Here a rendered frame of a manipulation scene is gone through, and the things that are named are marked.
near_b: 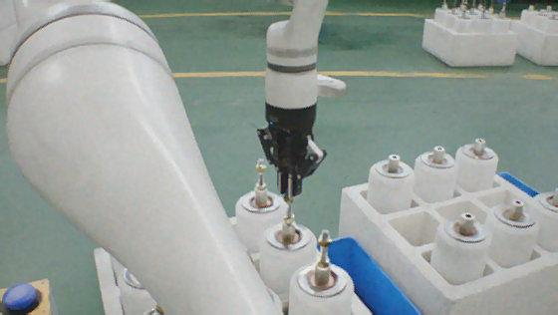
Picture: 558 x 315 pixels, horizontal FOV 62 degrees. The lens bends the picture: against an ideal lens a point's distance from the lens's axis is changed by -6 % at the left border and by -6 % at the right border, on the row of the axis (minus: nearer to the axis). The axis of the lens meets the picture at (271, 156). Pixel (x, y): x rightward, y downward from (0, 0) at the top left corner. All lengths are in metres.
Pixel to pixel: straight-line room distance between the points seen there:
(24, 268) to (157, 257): 1.11
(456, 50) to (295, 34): 2.18
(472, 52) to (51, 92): 2.69
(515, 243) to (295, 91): 0.50
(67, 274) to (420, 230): 0.81
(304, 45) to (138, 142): 0.48
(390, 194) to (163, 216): 0.88
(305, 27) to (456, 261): 0.48
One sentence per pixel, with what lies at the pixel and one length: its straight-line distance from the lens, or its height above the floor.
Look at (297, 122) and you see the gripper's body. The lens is 0.69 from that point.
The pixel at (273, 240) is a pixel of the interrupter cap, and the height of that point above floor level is 0.25.
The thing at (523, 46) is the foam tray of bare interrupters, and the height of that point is 0.06.
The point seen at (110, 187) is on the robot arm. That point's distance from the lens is 0.20.
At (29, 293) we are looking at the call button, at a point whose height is 0.33.
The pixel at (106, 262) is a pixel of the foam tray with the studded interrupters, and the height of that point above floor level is 0.18.
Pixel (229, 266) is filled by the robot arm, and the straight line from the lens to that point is 0.16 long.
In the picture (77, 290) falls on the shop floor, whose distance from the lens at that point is 1.18.
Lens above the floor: 0.74
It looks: 27 degrees down
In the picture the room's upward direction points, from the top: straight up
